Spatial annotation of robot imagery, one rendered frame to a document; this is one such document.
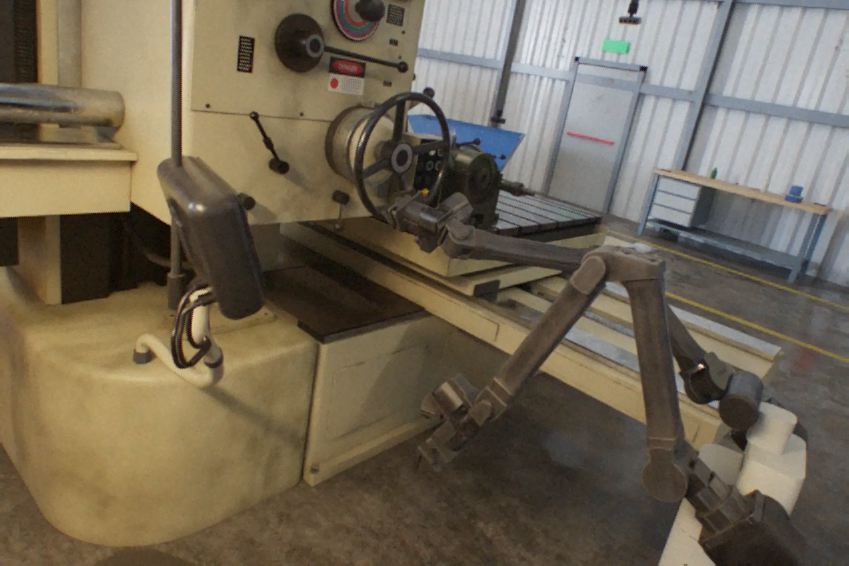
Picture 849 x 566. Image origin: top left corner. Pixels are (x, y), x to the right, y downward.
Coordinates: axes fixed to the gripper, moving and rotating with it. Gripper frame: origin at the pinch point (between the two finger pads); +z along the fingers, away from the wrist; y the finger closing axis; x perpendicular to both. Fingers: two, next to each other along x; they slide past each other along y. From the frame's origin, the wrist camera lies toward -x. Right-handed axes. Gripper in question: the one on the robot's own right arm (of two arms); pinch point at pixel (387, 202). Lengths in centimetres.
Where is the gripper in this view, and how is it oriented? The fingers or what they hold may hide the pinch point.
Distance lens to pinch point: 154.9
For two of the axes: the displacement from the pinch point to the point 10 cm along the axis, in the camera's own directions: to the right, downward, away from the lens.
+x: -2.0, -7.3, -6.5
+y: 6.4, -6.0, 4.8
